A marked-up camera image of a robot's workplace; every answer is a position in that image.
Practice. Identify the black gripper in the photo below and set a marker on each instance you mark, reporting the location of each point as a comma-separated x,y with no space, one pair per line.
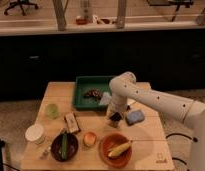
115,117

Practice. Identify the metal cup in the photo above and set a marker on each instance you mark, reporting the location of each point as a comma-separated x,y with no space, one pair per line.
113,124

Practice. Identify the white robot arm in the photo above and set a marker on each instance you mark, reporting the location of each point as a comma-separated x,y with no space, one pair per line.
189,112

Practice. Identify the blue sponge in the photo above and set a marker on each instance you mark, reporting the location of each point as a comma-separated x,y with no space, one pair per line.
134,117

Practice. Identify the orange clay bowl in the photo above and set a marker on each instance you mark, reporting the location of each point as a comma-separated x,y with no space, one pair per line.
112,140

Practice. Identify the dark grape bunch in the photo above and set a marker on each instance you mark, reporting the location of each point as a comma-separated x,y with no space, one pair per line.
94,93

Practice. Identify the yellow corn cob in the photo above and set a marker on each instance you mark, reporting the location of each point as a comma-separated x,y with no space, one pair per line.
118,150

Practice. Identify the orange peach fruit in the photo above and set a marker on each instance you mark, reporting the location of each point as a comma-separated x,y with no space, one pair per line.
89,139

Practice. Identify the brown snack box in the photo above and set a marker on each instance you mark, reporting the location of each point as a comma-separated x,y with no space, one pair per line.
72,123

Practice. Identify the green plastic tray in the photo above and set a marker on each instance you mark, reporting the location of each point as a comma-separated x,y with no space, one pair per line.
83,85

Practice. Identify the dark brown bowl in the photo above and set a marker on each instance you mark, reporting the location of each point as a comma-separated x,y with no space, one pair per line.
71,149

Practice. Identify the green cucumber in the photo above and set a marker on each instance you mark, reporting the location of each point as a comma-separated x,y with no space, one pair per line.
64,146

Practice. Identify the green plastic cup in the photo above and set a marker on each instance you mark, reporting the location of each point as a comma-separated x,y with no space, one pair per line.
52,111

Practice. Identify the metal spoon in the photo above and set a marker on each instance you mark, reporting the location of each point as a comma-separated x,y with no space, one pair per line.
47,150

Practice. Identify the white paper cup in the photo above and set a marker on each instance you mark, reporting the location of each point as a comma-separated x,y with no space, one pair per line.
35,134

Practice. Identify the red bowl on shelf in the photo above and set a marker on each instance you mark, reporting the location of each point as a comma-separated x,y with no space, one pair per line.
80,21

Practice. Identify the black tripod stand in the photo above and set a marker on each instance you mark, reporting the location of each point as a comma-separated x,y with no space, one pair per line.
2,164

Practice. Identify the white handled brush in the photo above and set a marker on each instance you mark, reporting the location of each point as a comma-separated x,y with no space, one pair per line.
130,102

